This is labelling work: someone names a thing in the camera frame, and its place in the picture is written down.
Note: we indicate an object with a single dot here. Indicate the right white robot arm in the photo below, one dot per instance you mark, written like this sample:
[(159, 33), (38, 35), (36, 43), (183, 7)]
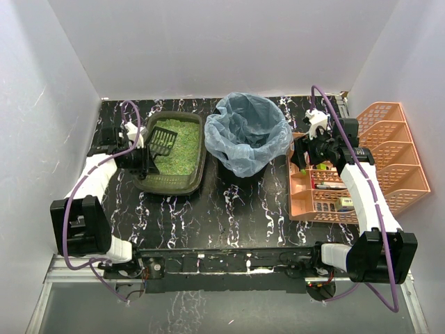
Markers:
[(383, 253)]

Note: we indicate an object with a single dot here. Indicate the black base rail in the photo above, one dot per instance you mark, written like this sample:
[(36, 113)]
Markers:
[(290, 269)]

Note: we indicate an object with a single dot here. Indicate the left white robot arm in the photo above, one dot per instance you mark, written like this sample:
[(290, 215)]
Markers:
[(80, 225)]

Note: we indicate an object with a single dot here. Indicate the green litter pellets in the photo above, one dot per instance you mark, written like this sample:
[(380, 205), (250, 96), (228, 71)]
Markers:
[(183, 157)]

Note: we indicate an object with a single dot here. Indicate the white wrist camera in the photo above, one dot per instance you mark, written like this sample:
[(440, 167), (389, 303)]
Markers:
[(134, 134), (316, 119)]

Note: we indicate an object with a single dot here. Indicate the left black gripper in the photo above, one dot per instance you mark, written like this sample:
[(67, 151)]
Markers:
[(144, 160)]

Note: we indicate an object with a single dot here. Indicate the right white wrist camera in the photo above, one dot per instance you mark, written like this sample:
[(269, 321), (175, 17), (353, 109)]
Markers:
[(316, 119)]

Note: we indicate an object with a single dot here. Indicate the dark green litter box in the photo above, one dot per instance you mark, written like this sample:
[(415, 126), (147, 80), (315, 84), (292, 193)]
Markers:
[(174, 185)]

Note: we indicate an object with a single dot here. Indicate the orange desk organizer tray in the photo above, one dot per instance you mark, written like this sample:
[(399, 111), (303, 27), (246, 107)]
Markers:
[(312, 194)]

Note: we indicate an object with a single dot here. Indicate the black litter scoop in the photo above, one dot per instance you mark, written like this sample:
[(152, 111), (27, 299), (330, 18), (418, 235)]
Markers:
[(161, 142)]

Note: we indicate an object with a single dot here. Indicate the orange file rack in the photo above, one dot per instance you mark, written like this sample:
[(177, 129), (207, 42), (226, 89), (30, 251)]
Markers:
[(384, 130)]

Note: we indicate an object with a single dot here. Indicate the blue plastic bag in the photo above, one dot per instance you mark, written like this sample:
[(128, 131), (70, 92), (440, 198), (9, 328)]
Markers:
[(246, 132)]

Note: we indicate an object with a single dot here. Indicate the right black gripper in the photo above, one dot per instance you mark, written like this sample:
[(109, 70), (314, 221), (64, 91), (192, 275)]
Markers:
[(302, 152)]

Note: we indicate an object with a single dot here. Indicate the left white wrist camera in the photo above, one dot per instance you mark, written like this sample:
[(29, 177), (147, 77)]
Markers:
[(134, 134)]

